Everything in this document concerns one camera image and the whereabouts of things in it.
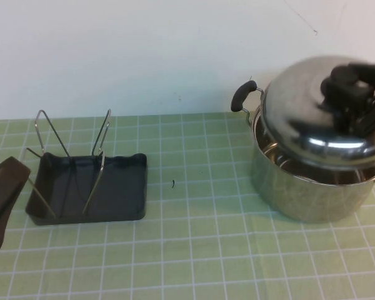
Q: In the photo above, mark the steel pot lid black knob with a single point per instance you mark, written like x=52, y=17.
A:
x=287, y=103

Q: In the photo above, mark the green checkered tablecloth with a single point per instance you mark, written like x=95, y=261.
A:
x=206, y=250

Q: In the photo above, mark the stainless steel cooking pot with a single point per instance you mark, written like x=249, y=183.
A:
x=300, y=200

